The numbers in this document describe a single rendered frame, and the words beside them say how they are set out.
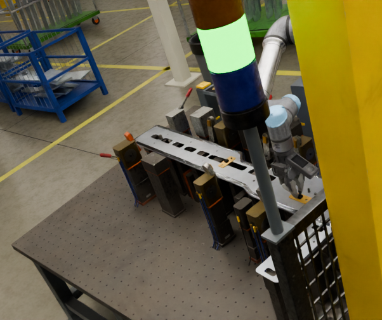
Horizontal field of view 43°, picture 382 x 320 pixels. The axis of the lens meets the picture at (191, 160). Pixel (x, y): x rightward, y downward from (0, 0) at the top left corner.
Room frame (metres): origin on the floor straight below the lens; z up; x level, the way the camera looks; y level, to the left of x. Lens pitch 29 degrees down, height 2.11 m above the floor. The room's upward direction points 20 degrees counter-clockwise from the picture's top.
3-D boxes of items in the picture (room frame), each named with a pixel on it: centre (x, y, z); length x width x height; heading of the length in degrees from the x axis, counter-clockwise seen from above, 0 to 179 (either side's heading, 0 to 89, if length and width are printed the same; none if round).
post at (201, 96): (2.44, -0.20, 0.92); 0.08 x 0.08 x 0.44; 29
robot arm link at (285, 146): (1.44, -0.32, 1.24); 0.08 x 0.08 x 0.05
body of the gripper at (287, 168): (1.45, -0.32, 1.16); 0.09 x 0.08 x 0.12; 30
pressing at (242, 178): (1.87, -0.13, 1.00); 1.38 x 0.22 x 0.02; 29
